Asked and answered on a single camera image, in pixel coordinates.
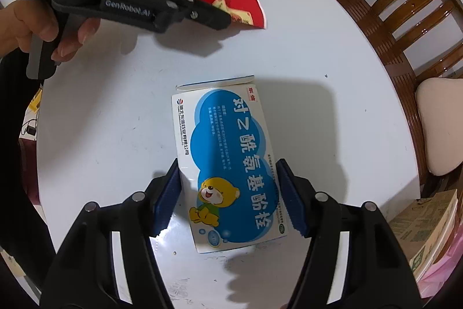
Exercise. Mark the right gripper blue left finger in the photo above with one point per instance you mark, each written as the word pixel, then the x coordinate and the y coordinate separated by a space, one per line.
pixel 166 196

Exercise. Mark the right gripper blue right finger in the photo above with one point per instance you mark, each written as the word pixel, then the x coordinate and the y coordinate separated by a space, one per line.
pixel 293 191

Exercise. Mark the blue white medicine box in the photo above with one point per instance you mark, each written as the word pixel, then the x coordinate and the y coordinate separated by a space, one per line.
pixel 227 165

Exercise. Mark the person's left hand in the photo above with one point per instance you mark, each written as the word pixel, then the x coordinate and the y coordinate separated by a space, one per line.
pixel 22 19

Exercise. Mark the tan green carton box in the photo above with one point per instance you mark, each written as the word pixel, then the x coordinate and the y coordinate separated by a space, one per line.
pixel 423 228

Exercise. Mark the pink plastic bag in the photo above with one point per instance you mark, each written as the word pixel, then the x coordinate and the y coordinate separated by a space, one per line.
pixel 434 278

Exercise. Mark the beige cushion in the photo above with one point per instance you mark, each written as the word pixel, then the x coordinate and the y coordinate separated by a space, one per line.
pixel 440 109

